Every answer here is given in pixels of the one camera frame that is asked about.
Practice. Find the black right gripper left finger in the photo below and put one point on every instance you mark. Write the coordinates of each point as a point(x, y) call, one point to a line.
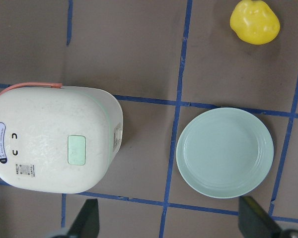
point(87, 222)

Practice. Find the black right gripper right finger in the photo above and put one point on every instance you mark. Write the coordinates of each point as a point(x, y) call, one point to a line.
point(255, 222)

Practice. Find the white rice cooker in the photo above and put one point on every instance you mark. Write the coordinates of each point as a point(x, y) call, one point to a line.
point(56, 138)

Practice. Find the green plate near yellow fruit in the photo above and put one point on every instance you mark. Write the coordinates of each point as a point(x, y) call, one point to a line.
point(224, 153)

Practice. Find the yellow toy fruit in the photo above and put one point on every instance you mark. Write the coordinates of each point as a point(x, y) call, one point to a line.
point(254, 22)

